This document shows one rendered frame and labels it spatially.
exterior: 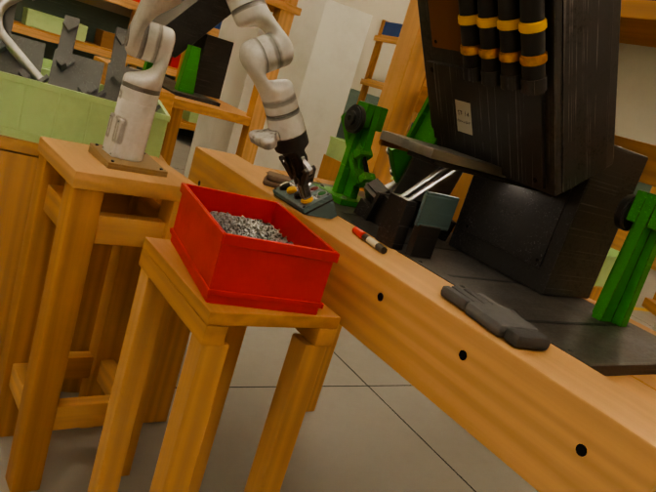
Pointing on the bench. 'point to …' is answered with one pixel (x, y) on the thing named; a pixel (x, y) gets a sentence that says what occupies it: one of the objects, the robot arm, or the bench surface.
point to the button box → (323, 208)
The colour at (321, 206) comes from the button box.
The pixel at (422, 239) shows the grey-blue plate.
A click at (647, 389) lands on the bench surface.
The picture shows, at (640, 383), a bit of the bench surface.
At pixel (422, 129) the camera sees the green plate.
